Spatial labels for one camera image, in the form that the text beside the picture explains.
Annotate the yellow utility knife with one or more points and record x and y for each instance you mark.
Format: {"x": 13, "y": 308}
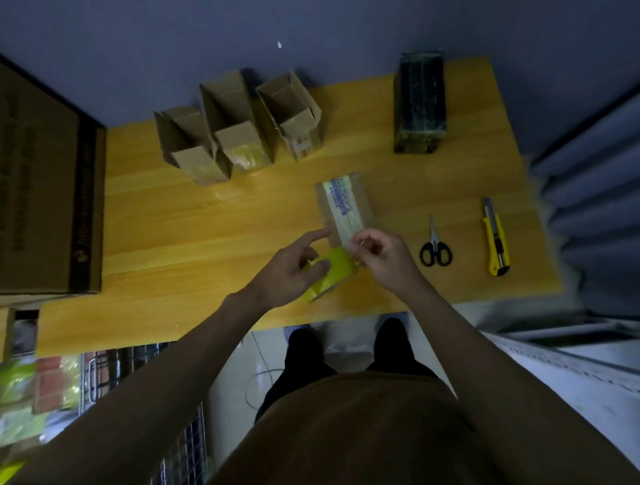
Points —
{"x": 496, "y": 240}

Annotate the person's right forearm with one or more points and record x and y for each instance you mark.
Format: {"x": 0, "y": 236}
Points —
{"x": 525, "y": 394}

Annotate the white metal rack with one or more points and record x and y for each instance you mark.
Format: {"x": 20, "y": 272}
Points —
{"x": 575, "y": 380}

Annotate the person's right hand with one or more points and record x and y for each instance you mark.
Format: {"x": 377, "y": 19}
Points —
{"x": 392, "y": 265}

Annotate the person's brown shirt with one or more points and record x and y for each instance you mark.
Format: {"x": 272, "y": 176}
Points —
{"x": 360, "y": 434}

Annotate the yellow tape roll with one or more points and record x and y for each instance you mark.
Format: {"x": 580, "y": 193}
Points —
{"x": 332, "y": 275}

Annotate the black cardboard box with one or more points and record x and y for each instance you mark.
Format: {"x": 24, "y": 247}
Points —
{"x": 420, "y": 100}

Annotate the large flat brown carton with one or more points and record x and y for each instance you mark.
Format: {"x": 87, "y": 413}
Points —
{"x": 45, "y": 185}

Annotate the person's left hand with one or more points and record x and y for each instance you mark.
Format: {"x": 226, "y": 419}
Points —
{"x": 285, "y": 280}

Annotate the brown box with white label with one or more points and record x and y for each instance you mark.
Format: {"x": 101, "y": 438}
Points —
{"x": 345, "y": 210}

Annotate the person's left forearm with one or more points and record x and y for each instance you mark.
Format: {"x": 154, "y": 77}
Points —
{"x": 130, "y": 394}

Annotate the yellow-green packet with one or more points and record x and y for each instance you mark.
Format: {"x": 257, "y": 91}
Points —
{"x": 17, "y": 385}

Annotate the small carton red label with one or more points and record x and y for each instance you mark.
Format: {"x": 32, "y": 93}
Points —
{"x": 295, "y": 120}

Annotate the grey pleated curtain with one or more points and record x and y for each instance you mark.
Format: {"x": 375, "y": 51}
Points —
{"x": 595, "y": 210}

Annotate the person's black trousers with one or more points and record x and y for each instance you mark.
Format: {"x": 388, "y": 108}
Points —
{"x": 305, "y": 360}

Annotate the small carton yellow tape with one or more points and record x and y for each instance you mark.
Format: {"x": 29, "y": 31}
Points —
{"x": 237, "y": 130}

